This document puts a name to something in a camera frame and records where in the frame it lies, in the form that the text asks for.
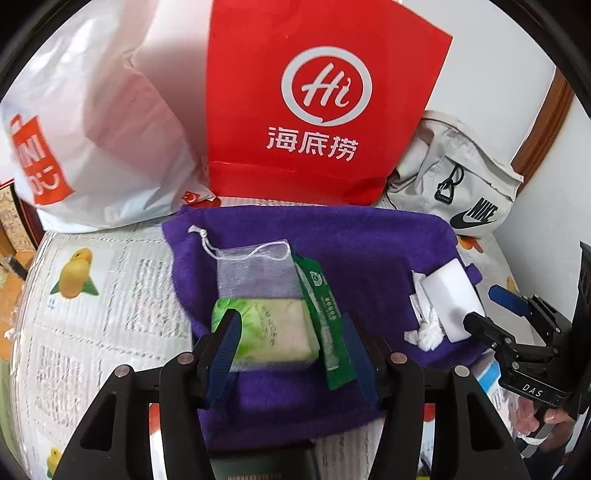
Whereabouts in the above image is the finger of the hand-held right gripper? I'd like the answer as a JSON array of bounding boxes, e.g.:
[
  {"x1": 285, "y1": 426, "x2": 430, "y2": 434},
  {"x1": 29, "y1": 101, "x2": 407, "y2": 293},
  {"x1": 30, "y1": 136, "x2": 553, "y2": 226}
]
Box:
[
  {"x1": 463, "y1": 312, "x2": 548, "y2": 366},
  {"x1": 489, "y1": 285, "x2": 561, "y2": 324}
]

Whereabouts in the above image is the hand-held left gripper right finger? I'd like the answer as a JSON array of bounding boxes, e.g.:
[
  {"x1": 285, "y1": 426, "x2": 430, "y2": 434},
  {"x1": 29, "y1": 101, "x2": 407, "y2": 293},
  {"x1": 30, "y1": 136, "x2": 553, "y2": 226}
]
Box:
[{"x1": 341, "y1": 310, "x2": 522, "y2": 480}]

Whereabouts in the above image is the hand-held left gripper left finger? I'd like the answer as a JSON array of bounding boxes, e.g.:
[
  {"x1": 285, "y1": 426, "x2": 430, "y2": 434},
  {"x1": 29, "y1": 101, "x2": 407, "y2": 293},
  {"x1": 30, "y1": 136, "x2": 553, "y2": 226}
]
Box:
[{"x1": 53, "y1": 308, "x2": 243, "y2": 480}]

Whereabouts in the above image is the green wet wipes pack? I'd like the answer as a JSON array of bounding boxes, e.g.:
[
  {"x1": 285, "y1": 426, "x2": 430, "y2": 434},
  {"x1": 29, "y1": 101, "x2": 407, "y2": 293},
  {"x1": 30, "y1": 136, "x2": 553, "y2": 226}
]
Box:
[{"x1": 290, "y1": 249, "x2": 358, "y2": 392}]

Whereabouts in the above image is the white mesh drawstring pouch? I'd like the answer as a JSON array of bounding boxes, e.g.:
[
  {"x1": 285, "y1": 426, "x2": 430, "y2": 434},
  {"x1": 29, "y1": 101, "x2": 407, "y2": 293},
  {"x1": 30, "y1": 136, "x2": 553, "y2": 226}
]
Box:
[{"x1": 189, "y1": 224, "x2": 301, "y2": 303}]

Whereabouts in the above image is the person's right hand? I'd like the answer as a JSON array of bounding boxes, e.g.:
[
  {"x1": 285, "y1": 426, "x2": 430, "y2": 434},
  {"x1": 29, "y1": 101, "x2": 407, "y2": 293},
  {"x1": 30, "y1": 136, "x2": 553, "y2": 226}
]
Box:
[{"x1": 515, "y1": 394, "x2": 585, "y2": 446}]

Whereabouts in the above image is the blue tissue pack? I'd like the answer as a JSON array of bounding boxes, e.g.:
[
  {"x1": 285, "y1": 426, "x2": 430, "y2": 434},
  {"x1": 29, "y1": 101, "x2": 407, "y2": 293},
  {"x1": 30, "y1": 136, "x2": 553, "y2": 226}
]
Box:
[{"x1": 473, "y1": 353, "x2": 520, "y2": 432}]

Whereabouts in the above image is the purple towel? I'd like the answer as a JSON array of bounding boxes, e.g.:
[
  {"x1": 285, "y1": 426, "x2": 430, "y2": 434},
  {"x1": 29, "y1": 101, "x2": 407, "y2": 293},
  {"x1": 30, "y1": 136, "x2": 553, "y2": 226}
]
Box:
[{"x1": 161, "y1": 203, "x2": 483, "y2": 453}]

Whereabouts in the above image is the dark green tin box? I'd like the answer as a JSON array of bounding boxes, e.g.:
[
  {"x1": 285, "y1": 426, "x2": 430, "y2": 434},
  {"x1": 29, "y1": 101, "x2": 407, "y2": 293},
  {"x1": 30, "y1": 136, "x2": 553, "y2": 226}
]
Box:
[{"x1": 210, "y1": 438, "x2": 319, "y2": 480}]

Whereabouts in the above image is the grey waist bag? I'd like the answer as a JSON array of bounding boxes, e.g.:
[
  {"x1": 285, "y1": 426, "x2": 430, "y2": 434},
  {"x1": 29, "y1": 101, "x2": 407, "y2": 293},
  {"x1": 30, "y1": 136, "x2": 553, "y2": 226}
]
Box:
[{"x1": 385, "y1": 111, "x2": 525, "y2": 237}]

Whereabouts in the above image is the wooden nightstand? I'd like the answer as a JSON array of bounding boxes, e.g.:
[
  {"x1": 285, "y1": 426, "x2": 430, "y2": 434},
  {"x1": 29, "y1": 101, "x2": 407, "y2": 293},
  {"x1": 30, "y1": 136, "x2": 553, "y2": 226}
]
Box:
[{"x1": 0, "y1": 249, "x2": 34, "y2": 335}]

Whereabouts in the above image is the patterned book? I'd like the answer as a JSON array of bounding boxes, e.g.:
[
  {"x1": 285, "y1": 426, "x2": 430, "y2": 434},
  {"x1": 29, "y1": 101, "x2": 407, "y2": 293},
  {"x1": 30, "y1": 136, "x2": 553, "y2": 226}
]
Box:
[{"x1": 0, "y1": 180, "x2": 42, "y2": 252}]

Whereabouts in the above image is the white plastic shopping bag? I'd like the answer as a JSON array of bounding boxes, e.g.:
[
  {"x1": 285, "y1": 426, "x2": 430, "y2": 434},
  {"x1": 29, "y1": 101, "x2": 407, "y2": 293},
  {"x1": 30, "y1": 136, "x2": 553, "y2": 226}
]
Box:
[{"x1": 0, "y1": 0, "x2": 218, "y2": 232}]

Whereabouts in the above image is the red paper bag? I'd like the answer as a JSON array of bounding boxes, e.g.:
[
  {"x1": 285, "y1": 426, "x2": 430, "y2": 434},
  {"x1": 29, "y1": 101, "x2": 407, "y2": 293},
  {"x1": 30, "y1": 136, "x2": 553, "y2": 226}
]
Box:
[{"x1": 205, "y1": 0, "x2": 454, "y2": 206}]

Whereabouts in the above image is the wooden door frame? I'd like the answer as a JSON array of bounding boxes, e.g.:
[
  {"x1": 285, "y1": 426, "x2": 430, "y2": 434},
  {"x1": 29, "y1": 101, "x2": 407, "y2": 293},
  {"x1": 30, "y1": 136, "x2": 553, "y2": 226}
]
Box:
[{"x1": 510, "y1": 69, "x2": 578, "y2": 178}]

